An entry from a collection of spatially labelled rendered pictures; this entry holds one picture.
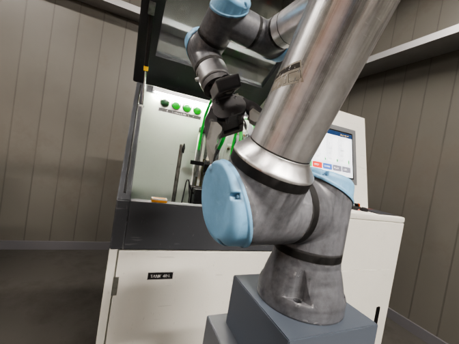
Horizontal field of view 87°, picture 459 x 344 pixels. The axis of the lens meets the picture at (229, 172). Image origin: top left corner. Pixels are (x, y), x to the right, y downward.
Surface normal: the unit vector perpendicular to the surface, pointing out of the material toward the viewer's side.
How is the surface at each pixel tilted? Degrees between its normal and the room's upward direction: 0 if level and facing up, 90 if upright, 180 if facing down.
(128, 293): 90
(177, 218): 90
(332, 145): 76
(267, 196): 109
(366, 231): 90
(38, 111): 90
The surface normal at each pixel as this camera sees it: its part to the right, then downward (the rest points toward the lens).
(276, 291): -0.64, -0.39
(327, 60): -0.23, 0.32
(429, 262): -0.91, -0.13
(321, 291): 0.18, -0.24
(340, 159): 0.40, -0.15
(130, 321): 0.37, 0.10
